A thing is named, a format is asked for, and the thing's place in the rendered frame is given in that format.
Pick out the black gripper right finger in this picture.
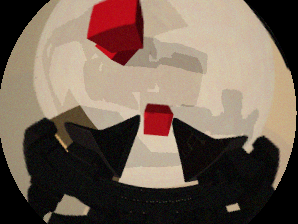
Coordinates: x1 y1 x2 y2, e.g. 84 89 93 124
173 119 247 183

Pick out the red cube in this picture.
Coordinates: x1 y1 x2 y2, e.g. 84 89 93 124
94 44 137 65
144 104 174 136
86 0 144 53

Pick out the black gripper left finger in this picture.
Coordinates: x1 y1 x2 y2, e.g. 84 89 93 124
65 115 141 179

